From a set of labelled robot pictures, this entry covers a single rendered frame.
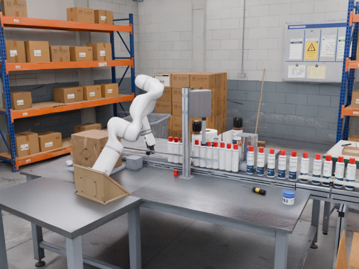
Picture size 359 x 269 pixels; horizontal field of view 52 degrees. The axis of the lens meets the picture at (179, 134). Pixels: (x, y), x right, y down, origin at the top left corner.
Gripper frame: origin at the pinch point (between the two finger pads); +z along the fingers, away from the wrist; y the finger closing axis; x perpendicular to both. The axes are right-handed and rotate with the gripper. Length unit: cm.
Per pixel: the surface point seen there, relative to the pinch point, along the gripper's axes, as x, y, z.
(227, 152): -66, -2, 15
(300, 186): -110, -5, 49
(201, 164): -41.9, -3.1, 19.5
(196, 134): -30.9, 24.6, -1.7
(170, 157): -16.7, -2.7, 8.5
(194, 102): -59, -16, -27
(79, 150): 36, -42, -19
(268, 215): -101, -52, 49
